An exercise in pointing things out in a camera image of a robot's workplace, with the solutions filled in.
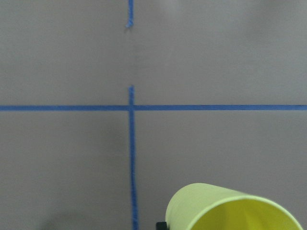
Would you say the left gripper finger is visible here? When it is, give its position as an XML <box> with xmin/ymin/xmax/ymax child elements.
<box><xmin>155</xmin><ymin>221</ymin><xmax>168</xmax><ymax>230</ymax></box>

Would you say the yellow plastic cup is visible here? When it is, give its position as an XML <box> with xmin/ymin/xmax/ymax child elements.
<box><xmin>165</xmin><ymin>183</ymin><xmax>302</xmax><ymax>230</ymax></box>

